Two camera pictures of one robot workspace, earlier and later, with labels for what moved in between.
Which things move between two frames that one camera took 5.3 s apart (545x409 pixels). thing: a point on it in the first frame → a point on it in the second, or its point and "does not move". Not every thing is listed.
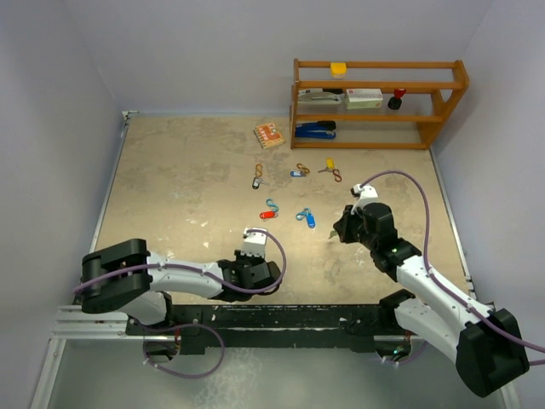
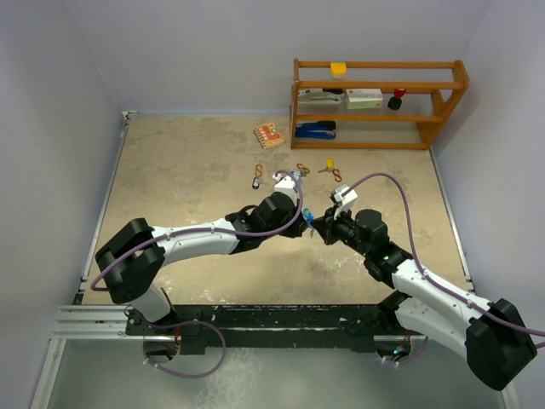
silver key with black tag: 257,181 does not move
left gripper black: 239,257 → 298,229
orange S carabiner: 259,169 does not move
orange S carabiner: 301,166 does not move
